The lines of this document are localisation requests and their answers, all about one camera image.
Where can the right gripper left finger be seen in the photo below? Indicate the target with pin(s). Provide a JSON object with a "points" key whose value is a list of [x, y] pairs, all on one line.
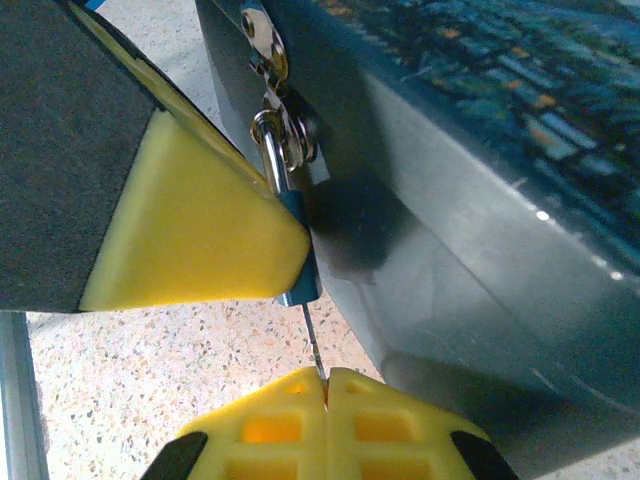
{"points": [[280, 440]]}

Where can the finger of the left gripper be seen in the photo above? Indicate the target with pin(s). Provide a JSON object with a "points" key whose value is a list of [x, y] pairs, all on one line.
{"points": [[190, 240]]}

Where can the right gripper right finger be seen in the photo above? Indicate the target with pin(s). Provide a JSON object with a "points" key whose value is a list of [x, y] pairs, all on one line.
{"points": [[380, 440]]}

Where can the small blue padlock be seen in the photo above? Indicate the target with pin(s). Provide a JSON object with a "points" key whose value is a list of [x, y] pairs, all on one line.
{"points": [[296, 205]]}

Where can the silver box hasp latch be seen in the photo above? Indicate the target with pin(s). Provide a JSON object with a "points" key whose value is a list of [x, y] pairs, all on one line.
{"points": [[272, 50]]}

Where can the starry night tin box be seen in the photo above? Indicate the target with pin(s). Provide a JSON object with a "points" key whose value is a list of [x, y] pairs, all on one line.
{"points": [[450, 200]]}

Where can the aluminium table side rail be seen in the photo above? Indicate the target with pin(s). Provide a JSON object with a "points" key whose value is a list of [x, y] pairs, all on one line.
{"points": [[17, 395]]}

